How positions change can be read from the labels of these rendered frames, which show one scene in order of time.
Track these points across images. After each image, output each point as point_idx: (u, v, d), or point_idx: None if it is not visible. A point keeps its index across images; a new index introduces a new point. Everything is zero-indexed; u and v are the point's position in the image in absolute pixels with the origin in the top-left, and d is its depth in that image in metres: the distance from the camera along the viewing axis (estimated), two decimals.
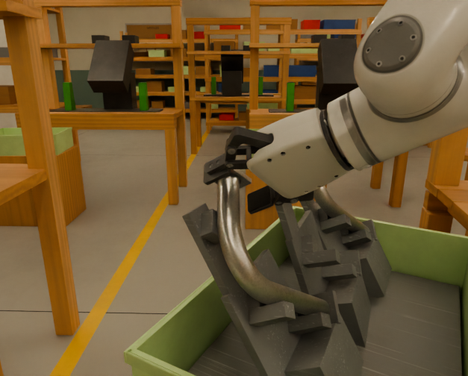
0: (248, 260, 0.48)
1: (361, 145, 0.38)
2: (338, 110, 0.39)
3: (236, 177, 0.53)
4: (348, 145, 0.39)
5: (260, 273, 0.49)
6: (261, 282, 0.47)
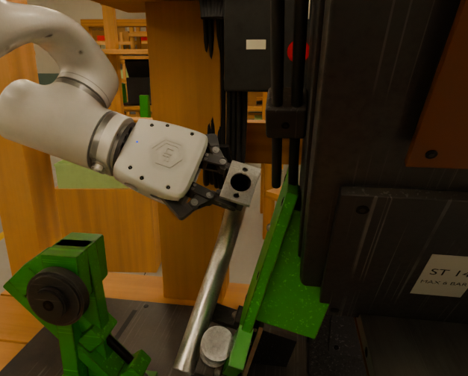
0: (225, 233, 0.58)
1: None
2: None
3: (234, 189, 0.48)
4: None
5: (218, 247, 0.58)
6: (216, 244, 0.60)
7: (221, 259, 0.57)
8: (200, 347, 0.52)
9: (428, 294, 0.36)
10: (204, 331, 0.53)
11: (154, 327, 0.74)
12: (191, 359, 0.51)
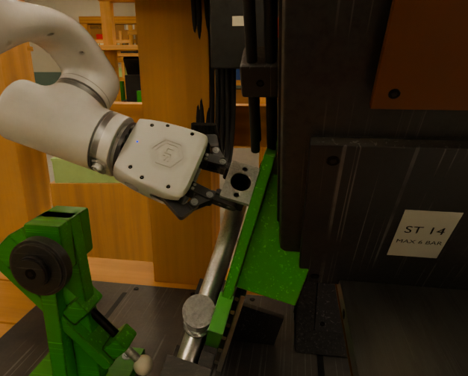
0: (225, 235, 0.58)
1: None
2: None
3: (234, 188, 0.48)
4: None
5: (218, 248, 0.58)
6: (216, 245, 0.60)
7: (221, 261, 0.57)
8: (200, 348, 0.51)
9: (405, 255, 0.36)
10: None
11: (143, 309, 0.75)
12: (191, 360, 0.50)
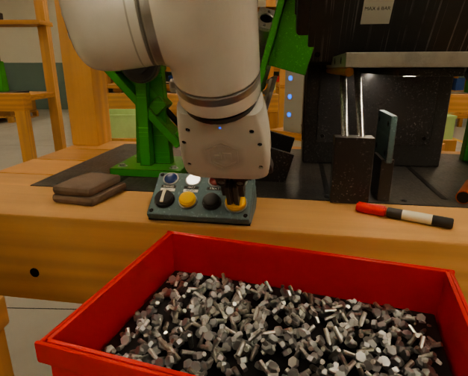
0: None
1: None
2: (260, 80, 0.37)
3: (262, 21, 0.73)
4: None
5: None
6: None
7: None
8: None
9: (371, 23, 0.62)
10: None
11: None
12: None
